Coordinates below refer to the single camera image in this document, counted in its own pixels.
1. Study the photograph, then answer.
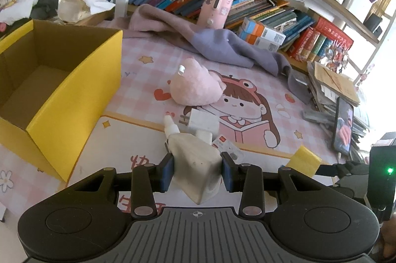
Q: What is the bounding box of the red book set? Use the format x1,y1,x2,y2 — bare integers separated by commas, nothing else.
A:
287,17,354,62

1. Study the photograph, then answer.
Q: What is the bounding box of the yellow sticky note pad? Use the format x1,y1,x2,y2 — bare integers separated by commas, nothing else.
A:
286,145,322,178

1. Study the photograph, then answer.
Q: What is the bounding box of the white red card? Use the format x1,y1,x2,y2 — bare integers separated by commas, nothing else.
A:
212,135,244,163

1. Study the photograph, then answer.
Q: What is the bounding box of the white cloth pile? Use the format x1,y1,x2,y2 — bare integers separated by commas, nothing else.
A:
0,0,38,26

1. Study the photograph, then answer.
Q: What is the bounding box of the white power adapter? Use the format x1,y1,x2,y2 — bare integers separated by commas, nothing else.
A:
178,109,220,144

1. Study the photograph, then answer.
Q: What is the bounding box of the purple grey towel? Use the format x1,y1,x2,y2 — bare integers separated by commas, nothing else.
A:
124,4,311,104

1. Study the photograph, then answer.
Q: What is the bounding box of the stack of papers and envelopes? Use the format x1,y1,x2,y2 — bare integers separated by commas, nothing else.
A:
307,62,370,143

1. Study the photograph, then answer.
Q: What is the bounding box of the black smartphone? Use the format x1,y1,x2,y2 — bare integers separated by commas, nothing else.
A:
332,97,354,156

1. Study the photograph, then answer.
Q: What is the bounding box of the orange blue white box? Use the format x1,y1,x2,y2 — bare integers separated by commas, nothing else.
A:
237,18,286,52

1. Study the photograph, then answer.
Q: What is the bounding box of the pink plush toy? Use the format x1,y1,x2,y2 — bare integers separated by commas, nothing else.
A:
170,58,226,106

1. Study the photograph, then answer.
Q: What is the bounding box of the yellow cardboard box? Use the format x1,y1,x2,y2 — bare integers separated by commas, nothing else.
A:
1,20,123,181

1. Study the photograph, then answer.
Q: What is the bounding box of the pink tall carton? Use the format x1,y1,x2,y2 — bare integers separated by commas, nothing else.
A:
197,0,234,29

